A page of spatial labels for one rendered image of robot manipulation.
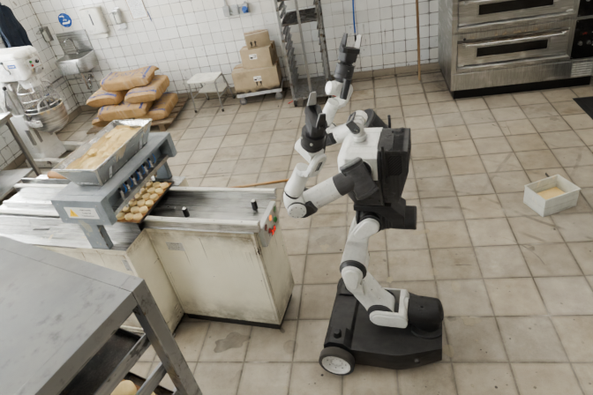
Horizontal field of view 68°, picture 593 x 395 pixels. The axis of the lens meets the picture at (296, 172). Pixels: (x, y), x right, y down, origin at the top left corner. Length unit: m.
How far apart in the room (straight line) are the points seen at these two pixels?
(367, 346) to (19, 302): 2.02
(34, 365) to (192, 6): 5.79
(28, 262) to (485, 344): 2.42
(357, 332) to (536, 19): 3.69
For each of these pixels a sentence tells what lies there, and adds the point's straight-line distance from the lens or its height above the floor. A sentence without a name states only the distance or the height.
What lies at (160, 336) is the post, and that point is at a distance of 0.87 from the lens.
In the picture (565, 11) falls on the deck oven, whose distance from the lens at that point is 5.36.
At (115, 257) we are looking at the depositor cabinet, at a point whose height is 0.77.
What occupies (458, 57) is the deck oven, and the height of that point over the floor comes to 0.52.
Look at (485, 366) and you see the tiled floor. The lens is 2.80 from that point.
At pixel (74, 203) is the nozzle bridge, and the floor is 1.16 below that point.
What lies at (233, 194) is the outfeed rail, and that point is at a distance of 2.65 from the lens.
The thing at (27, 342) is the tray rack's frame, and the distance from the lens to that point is 0.82.
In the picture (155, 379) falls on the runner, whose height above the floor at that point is 1.59.
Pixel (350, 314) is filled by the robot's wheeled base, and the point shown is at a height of 0.19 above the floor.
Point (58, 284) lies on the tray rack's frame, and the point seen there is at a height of 1.82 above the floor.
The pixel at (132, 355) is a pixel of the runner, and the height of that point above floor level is 1.68.
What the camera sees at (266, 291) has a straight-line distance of 2.68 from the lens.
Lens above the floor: 2.32
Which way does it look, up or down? 32 degrees down
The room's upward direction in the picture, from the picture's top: 12 degrees counter-clockwise
